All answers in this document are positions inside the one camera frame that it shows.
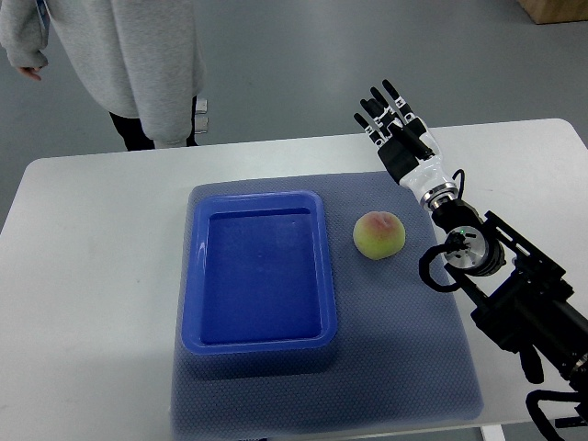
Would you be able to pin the blue plastic tray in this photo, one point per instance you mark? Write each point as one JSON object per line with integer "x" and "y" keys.
{"x": 259, "y": 275}

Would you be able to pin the upper metal floor plate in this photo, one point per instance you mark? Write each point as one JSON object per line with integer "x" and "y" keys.
{"x": 201, "y": 106}

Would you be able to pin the green pink peach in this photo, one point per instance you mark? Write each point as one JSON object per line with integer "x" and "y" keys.
{"x": 378, "y": 235}

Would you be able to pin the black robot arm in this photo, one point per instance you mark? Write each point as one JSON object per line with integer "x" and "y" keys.
{"x": 521, "y": 301}

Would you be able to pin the white table leg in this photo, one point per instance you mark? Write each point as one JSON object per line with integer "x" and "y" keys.
{"x": 492, "y": 432}

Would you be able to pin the brown cardboard box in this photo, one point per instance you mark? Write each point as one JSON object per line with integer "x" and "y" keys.
{"x": 555, "y": 11}

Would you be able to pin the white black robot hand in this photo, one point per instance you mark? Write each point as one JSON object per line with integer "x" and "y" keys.
{"x": 406, "y": 147}

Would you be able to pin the person in grey hoodie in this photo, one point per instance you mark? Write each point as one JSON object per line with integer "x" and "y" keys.
{"x": 139, "y": 60}

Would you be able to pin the blue grey textured mat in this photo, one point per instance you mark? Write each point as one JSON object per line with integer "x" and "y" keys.
{"x": 399, "y": 356}

